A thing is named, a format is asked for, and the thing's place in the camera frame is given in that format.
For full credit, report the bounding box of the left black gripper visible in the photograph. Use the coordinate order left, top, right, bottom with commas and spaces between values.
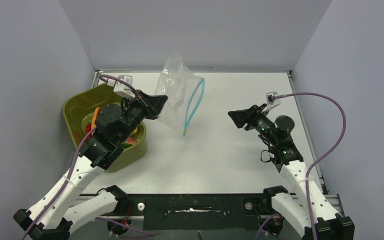
117, 89, 168, 143

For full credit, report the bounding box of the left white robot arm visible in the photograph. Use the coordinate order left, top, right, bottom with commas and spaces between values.
13, 90, 168, 240

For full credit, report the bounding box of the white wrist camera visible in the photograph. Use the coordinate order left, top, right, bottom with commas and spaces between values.
113, 75, 135, 99
263, 91, 281, 112

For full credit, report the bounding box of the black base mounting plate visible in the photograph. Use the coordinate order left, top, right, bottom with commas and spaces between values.
106, 193, 275, 231

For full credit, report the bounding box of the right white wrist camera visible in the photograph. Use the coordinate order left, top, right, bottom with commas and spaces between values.
263, 91, 281, 112

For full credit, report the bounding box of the toy watermelon slice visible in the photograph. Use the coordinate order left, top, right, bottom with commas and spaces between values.
120, 137, 138, 149

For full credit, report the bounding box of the red toy chili pepper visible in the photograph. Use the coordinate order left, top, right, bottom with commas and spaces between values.
85, 123, 92, 142

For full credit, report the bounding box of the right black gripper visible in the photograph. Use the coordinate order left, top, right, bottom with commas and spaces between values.
228, 103, 279, 146

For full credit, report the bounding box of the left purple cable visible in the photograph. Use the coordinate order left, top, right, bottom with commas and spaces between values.
21, 74, 143, 240

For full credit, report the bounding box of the olive green plastic bin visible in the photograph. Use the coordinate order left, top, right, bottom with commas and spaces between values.
62, 84, 148, 173

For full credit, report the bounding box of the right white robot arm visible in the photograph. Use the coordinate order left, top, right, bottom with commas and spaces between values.
227, 104, 355, 240

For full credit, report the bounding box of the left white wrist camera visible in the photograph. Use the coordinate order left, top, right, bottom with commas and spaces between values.
113, 75, 135, 99

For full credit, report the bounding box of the clear zip top bag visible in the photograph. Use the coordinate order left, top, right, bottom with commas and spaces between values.
154, 54, 206, 136

